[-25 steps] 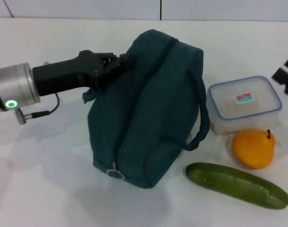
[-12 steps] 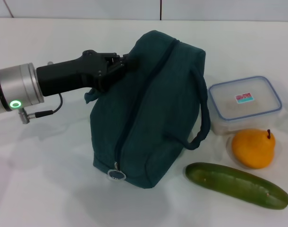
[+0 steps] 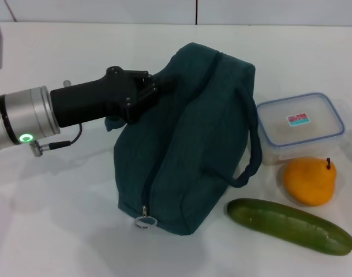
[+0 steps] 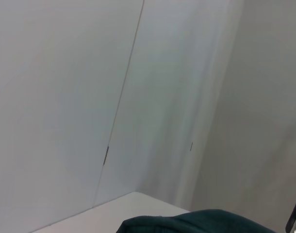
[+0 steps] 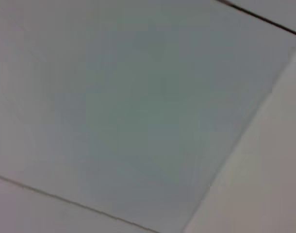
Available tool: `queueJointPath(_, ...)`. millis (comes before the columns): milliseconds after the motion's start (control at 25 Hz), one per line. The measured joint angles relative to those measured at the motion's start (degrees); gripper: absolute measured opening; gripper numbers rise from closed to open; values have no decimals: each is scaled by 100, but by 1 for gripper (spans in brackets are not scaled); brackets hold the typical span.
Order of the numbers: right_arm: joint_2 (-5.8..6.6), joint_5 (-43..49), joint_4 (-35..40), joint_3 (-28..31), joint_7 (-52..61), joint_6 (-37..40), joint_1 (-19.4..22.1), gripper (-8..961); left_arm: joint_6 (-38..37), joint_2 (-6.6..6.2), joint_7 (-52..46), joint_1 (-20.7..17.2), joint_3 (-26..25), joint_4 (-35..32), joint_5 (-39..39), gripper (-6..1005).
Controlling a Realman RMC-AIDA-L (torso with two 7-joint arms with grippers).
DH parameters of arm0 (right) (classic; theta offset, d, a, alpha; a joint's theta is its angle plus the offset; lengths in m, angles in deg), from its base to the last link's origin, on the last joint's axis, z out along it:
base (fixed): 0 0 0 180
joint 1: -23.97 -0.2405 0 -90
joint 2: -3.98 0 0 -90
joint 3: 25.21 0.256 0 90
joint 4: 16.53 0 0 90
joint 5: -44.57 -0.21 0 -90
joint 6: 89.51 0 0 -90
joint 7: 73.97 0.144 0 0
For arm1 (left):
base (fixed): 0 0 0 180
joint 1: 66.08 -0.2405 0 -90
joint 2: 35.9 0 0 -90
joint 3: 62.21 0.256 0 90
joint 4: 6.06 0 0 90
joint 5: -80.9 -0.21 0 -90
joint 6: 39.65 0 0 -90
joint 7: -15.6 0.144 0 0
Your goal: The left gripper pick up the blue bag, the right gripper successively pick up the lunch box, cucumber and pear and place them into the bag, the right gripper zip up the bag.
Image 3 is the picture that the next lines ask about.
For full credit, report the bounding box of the orange yellow pear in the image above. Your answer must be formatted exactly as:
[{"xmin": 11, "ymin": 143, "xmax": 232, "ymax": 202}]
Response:
[{"xmin": 282, "ymin": 157, "xmax": 338, "ymax": 207}]

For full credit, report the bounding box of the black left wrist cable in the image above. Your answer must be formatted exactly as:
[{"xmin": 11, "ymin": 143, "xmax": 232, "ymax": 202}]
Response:
[{"xmin": 30, "ymin": 123, "xmax": 83, "ymax": 158}]

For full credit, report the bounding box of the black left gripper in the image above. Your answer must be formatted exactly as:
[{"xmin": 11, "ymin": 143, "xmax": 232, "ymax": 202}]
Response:
[{"xmin": 50, "ymin": 66, "xmax": 177, "ymax": 128}]

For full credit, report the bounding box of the dark teal fabric bag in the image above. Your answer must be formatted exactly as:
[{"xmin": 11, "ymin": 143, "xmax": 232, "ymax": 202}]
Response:
[{"xmin": 105, "ymin": 42, "xmax": 263, "ymax": 237}]

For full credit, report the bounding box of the clear plastic box blue lid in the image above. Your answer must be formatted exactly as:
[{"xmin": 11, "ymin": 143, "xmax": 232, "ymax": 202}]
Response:
[{"xmin": 256, "ymin": 92, "xmax": 346, "ymax": 166}]

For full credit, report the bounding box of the green cucumber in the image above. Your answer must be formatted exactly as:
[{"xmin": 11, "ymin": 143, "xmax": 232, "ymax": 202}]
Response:
[{"xmin": 226, "ymin": 197, "xmax": 352, "ymax": 256}]

